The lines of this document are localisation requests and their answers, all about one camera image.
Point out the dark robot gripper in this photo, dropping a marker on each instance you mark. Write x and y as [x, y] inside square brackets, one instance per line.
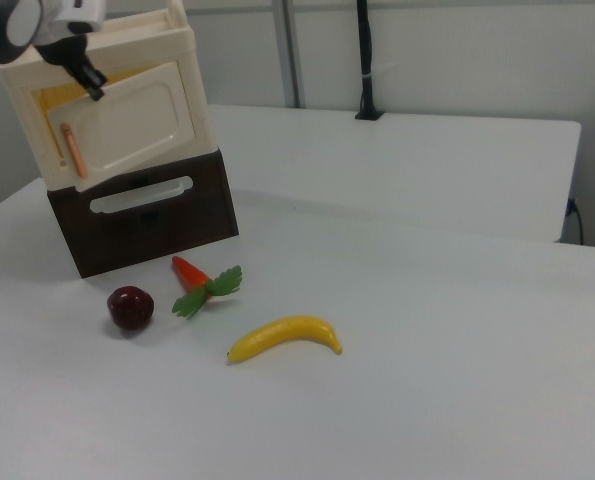
[79, 11]

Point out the cream cabinet door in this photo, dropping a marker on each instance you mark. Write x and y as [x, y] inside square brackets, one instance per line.
[127, 125]

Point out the cream plastic cabinet body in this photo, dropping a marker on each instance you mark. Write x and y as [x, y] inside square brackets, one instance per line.
[197, 90]

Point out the dark brown drawer base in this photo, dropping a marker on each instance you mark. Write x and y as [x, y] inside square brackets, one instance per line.
[177, 230]

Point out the dark red toy apple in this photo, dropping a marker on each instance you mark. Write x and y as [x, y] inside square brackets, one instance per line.
[131, 307]

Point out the orange toy carrot green leaves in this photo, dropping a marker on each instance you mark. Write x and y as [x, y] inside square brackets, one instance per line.
[202, 285]

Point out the yellow toy banana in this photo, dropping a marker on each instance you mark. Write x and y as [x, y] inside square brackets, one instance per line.
[284, 337]

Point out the grey partition post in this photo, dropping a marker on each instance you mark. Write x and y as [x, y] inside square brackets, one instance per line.
[287, 50]

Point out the black camera stand pole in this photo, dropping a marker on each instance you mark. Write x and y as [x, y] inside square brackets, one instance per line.
[367, 60]

